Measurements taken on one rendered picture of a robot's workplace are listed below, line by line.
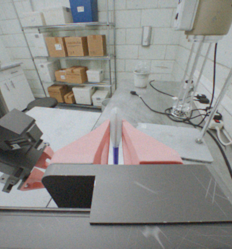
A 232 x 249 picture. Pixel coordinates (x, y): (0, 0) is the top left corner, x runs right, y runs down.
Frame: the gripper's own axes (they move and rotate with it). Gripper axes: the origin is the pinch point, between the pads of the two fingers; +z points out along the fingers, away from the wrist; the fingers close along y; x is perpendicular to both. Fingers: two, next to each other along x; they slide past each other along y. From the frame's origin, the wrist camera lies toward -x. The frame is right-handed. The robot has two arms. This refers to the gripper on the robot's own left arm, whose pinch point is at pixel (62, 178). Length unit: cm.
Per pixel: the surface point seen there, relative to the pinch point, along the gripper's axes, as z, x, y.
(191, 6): 2.5, -43.6, 23.0
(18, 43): -156, 108, 281
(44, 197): 1.1, 16.3, 1.3
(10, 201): -6.6, 22.8, 0.0
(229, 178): 47, -22, 7
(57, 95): -38, 126, 223
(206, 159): 42.6, -20.3, 14.1
